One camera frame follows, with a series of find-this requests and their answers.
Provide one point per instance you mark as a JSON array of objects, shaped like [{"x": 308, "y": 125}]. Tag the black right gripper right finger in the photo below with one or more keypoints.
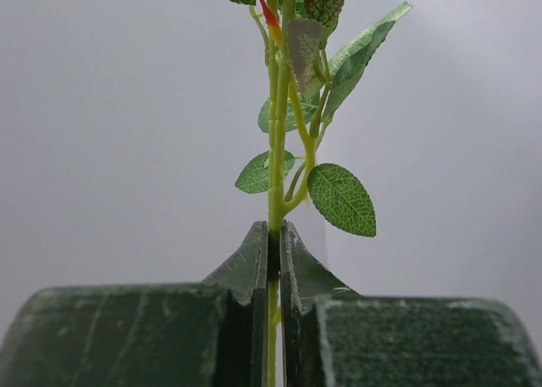
[{"x": 333, "y": 336}]

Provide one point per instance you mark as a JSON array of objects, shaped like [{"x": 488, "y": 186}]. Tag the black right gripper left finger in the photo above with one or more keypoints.
[{"x": 209, "y": 333}]

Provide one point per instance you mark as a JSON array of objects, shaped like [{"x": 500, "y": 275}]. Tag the artificial pink flower bouquet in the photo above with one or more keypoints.
[{"x": 306, "y": 88}]

